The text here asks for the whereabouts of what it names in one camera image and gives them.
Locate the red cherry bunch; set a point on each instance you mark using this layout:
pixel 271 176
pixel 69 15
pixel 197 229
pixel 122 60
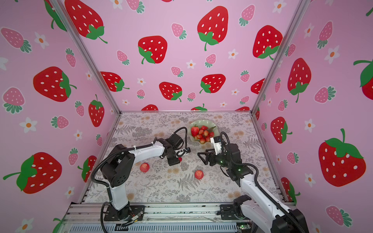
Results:
pixel 205 134

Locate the red fake apple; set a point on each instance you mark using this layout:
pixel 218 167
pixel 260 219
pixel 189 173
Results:
pixel 144 167
pixel 199 174

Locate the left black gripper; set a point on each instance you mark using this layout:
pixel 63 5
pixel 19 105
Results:
pixel 174 161

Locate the aluminium rail base frame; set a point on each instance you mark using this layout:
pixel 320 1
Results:
pixel 173 218

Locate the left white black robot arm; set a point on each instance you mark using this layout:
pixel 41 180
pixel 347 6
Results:
pixel 115 170

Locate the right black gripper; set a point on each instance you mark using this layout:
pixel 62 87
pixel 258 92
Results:
pixel 212 155

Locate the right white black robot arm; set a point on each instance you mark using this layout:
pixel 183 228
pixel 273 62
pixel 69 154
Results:
pixel 259 205

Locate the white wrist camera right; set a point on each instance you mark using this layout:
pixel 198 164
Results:
pixel 216 141

